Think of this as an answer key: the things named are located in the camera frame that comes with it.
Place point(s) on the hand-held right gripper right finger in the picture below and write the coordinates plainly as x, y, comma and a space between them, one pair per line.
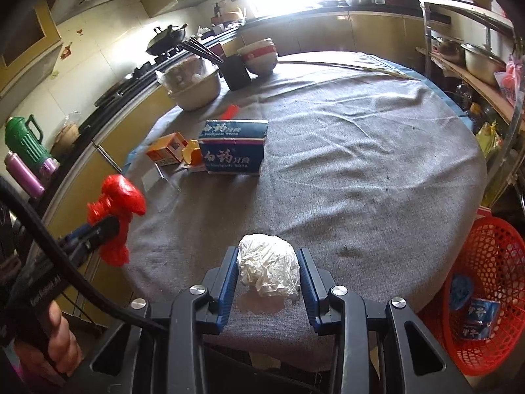
310, 291

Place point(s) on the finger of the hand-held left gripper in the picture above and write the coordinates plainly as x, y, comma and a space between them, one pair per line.
104, 230
76, 239

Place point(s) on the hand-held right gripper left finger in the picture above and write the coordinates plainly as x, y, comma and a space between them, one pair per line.
228, 291

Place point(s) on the red plastic bag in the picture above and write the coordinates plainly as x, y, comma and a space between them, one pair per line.
119, 197

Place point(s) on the white paper ball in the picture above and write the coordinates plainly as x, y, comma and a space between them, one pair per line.
268, 264

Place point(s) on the blue toothpaste box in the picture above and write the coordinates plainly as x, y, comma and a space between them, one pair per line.
233, 147

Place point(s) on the red plastic basket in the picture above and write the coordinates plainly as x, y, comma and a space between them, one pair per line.
500, 254

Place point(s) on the person's left hand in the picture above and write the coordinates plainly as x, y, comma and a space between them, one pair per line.
61, 347

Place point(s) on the purple insulated bottle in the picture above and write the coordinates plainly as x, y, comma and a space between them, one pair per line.
22, 174

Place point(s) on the small orange box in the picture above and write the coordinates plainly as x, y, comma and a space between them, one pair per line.
166, 150

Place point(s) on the green thermos jug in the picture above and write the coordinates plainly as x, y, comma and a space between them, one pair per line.
24, 139

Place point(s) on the grey tablecloth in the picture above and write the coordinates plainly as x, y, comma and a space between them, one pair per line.
348, 152

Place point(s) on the blue plastic bag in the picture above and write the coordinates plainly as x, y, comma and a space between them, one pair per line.
460, 291

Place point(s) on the black gas stove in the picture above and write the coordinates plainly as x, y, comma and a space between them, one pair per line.
135, 78

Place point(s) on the cream mixing bowl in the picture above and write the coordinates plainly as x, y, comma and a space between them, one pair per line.
199, 90

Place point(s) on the red plastic wrapper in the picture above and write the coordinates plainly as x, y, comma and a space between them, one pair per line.
229, 112

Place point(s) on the blue printed can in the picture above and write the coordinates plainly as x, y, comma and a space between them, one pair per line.
482, 320

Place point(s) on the red white striped cloth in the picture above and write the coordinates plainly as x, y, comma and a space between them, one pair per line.
487, 213

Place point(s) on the black wok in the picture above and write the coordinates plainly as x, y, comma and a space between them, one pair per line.
166, 39

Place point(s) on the black chopstick holder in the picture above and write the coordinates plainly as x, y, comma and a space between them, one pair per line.
236, 73

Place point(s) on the white red-banded bowl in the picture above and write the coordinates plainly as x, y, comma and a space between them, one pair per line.
260, 65
256, 48

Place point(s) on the yellow snack packet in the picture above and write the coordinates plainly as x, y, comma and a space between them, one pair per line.
488, 139

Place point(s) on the blue under cloth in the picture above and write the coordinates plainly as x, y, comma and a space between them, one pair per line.
414, 74

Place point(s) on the dark lidded pot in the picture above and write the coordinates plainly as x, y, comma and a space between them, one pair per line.
449, 49

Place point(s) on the steel cooking pot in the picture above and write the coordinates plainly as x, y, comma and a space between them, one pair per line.
484, 63

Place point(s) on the pink plastic bag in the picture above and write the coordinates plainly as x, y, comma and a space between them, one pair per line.
510, 82

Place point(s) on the kitchen shelf rack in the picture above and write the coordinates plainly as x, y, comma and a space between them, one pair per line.
451, 8

